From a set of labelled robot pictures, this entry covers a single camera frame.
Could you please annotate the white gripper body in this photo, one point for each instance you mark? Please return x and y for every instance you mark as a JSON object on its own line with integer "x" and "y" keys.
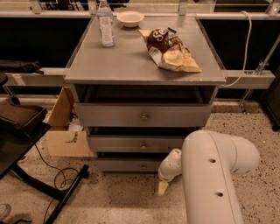
{"x": 166, "y": 171}

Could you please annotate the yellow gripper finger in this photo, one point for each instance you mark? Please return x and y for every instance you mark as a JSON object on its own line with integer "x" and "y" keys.
{"x": 162, "y": 186}

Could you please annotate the grey bottom drawer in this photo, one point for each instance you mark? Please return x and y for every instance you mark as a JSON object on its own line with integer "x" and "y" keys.
{"x": 127, "y": 165}

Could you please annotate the grey drawer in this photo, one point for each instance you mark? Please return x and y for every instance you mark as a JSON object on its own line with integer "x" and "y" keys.
{"x": 142, "y": 115}
{"x": 127, "y": 165}
{"x": 150, "y": 144}

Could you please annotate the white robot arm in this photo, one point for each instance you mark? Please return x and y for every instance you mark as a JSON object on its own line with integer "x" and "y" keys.
{"x": 206, "y": 161}

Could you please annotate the grey middle drawer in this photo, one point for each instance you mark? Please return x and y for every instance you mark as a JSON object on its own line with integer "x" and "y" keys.
{"x": 150, "y": 144}

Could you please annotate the grey drawer cabinet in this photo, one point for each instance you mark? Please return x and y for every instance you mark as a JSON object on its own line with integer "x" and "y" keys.
{"x": 125, "y": 73}

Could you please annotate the grey top drawer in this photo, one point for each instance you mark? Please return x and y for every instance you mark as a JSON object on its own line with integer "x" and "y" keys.
{"x": 142, "y": 115}

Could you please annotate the cardboard box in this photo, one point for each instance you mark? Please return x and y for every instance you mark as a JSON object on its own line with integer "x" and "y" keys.
{"x": 66, "y": 138}

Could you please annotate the yellow brown chip bag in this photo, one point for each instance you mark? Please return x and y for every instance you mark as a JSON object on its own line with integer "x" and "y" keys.
{"x": 168, "y": 51}

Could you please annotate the black stand with tray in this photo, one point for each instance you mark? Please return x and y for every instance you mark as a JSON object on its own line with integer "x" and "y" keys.
{"x": 15, "y": 143}

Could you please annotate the white paper bowl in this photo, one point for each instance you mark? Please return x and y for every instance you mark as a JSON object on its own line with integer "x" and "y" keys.
{"x": 130, "y": 19}

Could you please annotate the brown padded seat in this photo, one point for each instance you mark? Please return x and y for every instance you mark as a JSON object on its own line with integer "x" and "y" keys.
{"x": 21, "y": 116}

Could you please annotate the clear plastic water bottle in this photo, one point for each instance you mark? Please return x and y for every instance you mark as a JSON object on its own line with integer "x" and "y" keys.
{"x": 105, "y": 20}

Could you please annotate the metal rail frame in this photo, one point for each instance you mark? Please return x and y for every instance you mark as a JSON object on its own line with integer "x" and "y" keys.
{"x": 53, "y": 77}

